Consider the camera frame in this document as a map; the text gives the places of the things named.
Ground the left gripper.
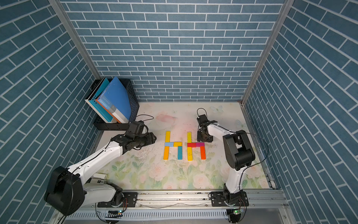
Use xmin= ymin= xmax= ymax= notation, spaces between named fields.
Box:
xmin=134 ymin=131 xmax=158 ymax=147

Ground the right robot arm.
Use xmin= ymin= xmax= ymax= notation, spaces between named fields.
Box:
xmin=197 ymin=114 xmax=255 ymax=207

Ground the floral table mat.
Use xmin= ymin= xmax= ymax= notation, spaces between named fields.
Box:
xmin=79 ymin=102 xmax=277 ymax=191

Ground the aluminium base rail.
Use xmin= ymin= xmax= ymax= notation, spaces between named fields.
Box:
xmin=50 ymin=189 xmax=295 ymax=224

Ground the teal book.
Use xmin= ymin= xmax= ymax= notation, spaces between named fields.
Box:
xmin=85 ymin=78 xmax=117 ymax=123

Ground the magenta block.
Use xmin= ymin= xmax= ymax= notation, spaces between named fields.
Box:
xmin=196 ymin=142 xmax=205 ymax=147

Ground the bright yellow long block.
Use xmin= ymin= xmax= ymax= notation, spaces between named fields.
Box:
xmin=187 ymin=147 xmax=193 ymax=161

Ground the light blue short block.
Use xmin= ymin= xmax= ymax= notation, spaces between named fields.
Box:
xmin=165 ymin=142 xmax=174 ymax=147

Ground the orange-yellow long block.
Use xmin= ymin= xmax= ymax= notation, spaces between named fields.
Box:
xmin=163 ymin=146 xmax=169 ymax=160

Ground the black mesh file basket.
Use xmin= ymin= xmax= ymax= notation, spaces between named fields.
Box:
xmin=85 ymin=77 xmax=139 ymax=131

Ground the small yellow short block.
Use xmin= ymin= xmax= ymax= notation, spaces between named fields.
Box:
xmin=173 ymin=142 xmax=182 ymax=147

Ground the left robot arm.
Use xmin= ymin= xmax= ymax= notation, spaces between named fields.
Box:
xmin=44 ymin=121 xmax=157 ymax=216

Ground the teal long block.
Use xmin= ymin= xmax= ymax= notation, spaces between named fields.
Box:
xmin=178 ymin=146 xmax=183 ymax=160

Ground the blue book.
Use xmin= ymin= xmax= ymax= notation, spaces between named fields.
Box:
xmin=98 ymin=77 xmax=131 ymax=123

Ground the orange block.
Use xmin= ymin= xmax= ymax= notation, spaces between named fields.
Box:
xmin=200 ymin=146 xmax=206 ymax=160

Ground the lemon yellow long block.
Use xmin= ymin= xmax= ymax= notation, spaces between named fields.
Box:
xmin=187 ymin=132 xmax=192 ymax=143

